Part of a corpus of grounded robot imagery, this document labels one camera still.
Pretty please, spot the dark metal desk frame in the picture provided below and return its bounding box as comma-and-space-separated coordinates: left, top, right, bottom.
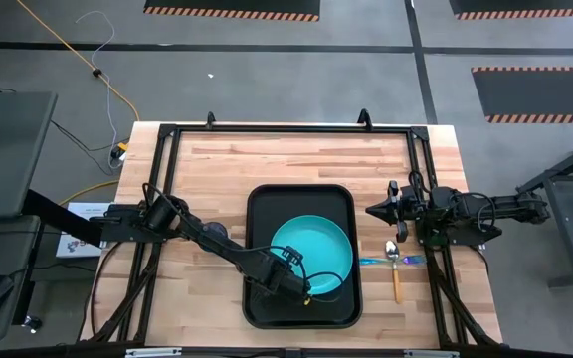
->
516, 129, 573, 289

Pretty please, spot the spoon with yellow handle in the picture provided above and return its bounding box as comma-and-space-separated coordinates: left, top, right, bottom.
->
384, 240, 403, 304

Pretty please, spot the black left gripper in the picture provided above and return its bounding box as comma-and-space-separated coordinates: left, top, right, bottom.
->
252, 246, 313, 305

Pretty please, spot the silver caster wheel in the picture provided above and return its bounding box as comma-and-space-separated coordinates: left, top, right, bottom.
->
21, 315, 44, 334

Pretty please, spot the black plastic tray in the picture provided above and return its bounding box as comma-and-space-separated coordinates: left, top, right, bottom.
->
241, 183, 365, 330

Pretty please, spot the black metal rig frame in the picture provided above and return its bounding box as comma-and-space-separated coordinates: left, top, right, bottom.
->
80, 108, 504, 358

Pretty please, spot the black slanted desk leg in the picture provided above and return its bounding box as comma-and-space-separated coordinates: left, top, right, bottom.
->
22, 188, 103, 249

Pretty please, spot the black floor cable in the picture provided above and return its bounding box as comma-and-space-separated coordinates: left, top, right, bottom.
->
50, 118, 131, 176

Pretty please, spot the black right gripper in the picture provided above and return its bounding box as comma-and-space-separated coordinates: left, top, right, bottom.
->
364, 179, 420, 245

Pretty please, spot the silver metal bracket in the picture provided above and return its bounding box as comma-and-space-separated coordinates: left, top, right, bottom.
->
404, 349, 461, 358
125, 347, 183, 358

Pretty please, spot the thin grey floor cable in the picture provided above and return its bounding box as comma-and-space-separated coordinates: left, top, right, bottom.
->
75, 10, 118, 150

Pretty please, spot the black hazard-striped floor mat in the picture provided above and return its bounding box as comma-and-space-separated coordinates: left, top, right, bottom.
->
142, 0, 321, 23
448, 0, 573, 21
471, 66, 573, 124

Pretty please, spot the white printed box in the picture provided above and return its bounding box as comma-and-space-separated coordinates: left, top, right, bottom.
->
56, 202, 114, 259

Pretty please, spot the iridescent blue fork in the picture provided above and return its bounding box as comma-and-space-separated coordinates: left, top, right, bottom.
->
358, 255, 428, 267

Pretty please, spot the yellow floor cable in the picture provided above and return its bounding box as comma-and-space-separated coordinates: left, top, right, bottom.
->
16, 0, 141, 206

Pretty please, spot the grey side table top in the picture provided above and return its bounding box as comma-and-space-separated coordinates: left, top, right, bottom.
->
0, 90, 59, 221

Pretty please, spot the teal plate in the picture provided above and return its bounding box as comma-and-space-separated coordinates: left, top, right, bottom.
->
270, 214, 355, 296

